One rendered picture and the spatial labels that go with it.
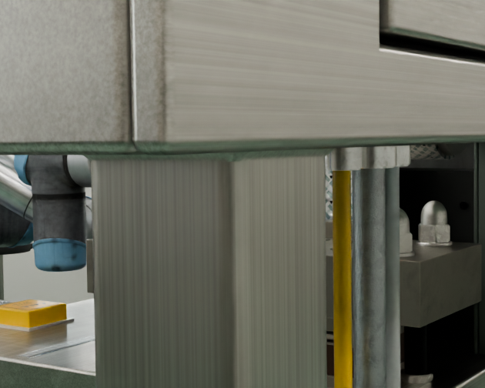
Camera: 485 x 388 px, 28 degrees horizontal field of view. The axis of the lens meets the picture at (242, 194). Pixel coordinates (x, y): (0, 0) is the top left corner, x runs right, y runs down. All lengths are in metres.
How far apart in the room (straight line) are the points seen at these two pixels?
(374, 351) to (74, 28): 0.32
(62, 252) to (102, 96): 1.16
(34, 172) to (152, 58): 1.17
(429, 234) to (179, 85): 0.80
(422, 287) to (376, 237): 0.39
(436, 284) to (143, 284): 0.63
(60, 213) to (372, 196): 0.91
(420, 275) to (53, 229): 0.64
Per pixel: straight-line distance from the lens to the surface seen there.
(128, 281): 0.31
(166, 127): 0.21
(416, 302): 0.88
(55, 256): 1.37
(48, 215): 1.37
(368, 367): 0.51
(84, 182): 1.33
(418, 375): 0.97
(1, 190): 1.51
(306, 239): 0.31
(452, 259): 0.95
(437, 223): 1.00
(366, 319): 0.50
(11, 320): 1.29
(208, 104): 0.22
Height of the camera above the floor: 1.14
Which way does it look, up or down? 4 degrees down
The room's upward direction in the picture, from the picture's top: 1 degrees counter-clockwise
